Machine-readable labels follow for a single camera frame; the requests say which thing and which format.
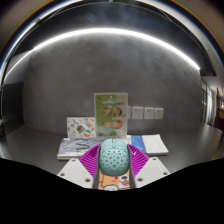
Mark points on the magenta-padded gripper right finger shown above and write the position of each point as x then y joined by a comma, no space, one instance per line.
148,171

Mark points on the green food menu sign stand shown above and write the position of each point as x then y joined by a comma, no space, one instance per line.
111,115

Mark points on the grey striped cover book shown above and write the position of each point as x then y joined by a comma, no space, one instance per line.
75,148

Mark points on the curved white light strip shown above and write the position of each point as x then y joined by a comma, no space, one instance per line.
106,30

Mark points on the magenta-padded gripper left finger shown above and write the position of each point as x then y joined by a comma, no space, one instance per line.
78,171

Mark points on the white book with blue band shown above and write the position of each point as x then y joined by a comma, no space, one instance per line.
153,144

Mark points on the white wall socket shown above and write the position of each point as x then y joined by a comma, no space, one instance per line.
129,112
137,113
149,113
159,113

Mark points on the mint green perforated computer mouse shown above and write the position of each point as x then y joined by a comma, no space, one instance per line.
114,158

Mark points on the white colourful sticker card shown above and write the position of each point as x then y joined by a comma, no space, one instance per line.
81,127

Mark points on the orange corgi-shaped mouse pad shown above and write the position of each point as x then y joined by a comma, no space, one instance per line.
113,182

